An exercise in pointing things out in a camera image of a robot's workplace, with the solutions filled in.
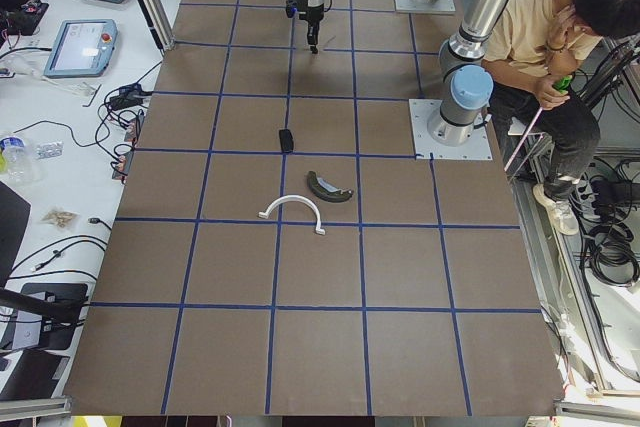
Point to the teach pendant near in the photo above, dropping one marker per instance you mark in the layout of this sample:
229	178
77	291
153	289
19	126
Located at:
82	48

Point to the white curved plastic bracket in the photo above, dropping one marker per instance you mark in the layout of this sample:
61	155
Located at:
294	198

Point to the green brake shoe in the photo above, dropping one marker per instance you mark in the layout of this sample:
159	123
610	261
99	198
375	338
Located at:
326	191

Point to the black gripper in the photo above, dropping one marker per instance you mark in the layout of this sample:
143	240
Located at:
314	13

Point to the clear plastic water bottle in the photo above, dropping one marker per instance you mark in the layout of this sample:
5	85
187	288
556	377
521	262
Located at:
19	160

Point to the black brake pad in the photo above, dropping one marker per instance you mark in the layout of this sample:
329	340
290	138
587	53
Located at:
286	141

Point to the small bag of parts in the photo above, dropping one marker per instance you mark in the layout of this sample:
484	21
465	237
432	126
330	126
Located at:
60	218

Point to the seated person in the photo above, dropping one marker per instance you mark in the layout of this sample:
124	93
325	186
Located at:
534	44

